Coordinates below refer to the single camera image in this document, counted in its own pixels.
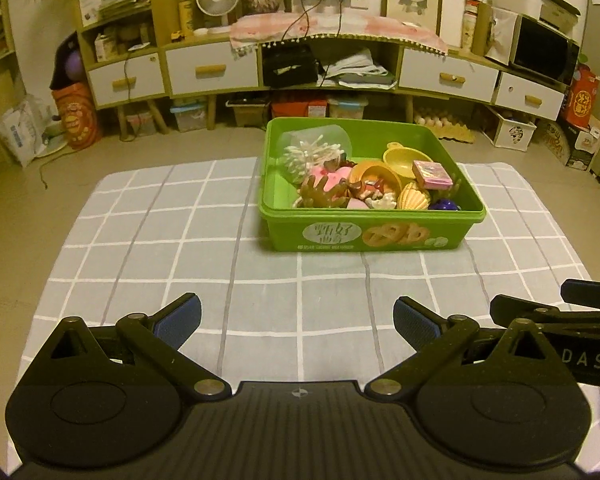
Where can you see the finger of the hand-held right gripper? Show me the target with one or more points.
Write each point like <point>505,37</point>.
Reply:
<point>505,306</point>
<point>592,292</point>

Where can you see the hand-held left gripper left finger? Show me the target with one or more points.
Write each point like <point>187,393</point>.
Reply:
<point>178,321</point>

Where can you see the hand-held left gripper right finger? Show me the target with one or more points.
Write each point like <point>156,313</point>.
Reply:
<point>416,323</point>

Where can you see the green plastic storage box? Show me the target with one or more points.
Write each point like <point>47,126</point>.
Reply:
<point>340,237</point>

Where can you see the purple toy grapes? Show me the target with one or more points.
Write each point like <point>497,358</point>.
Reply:
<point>445,205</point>

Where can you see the yellow toy corn cob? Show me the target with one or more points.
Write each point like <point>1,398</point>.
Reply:
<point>412,197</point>

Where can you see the white starfish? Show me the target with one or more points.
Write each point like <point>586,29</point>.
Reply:
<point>382,201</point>

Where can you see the small pink toy block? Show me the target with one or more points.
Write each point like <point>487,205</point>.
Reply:
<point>356,204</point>

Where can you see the brown orange toy figure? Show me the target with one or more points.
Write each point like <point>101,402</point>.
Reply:
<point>372,187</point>

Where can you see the pink square card box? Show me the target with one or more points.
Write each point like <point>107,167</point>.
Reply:
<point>432,174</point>

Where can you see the orange toy pot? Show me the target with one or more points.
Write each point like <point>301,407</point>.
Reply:
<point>372,170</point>

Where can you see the pink pig toy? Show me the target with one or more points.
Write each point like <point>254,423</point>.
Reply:
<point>337,182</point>

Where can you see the brown octopus toy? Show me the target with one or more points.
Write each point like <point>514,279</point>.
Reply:
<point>320,192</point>

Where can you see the yellow toy pot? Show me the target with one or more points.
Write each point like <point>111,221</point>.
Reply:
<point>402,160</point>

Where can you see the clear cotton swab container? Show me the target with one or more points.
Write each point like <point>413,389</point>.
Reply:
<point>310,155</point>

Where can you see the grey checked blanket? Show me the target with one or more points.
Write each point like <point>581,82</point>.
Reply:
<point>155,240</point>

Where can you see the printed cardboard boxes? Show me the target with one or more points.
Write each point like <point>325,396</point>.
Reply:
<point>575,145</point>

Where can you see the white printed storage crate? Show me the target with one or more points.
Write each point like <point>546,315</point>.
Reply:
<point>511,130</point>

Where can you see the yellow egg tray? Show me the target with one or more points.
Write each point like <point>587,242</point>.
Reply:
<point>442,126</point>

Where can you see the red gift box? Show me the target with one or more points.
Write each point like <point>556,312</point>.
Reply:
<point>580,97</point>

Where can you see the clear bin blue lid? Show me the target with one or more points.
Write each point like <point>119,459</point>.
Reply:
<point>189,117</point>

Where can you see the clear plastic bin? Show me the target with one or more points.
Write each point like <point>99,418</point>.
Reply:
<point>347,109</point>
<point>249,112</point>

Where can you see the orange printed bag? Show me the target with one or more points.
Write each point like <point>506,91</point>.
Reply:
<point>76,117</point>

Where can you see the flat red box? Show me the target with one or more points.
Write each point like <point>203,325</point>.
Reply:
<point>300,110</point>

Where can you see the long wooden media cabinet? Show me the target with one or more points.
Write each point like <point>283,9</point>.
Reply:
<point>330,95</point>

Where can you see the white plastic bag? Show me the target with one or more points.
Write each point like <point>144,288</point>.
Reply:
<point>20,132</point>

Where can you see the black microwave oven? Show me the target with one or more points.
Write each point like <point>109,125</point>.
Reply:
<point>544,50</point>

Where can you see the pile of folded clothes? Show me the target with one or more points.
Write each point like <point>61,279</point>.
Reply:
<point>357,72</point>

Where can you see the black bag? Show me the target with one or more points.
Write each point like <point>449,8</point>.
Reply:
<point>289,67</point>

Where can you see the purple ball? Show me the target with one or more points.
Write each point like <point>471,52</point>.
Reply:
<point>73,65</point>

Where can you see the tall printed canister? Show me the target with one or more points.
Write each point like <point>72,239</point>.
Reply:
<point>470,22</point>

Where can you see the pink fringed cloth runner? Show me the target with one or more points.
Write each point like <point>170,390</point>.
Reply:
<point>380,27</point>

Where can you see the yellow bottle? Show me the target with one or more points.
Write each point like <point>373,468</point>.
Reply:
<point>186,17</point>

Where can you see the stack of papers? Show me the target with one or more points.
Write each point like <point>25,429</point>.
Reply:
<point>125,4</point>

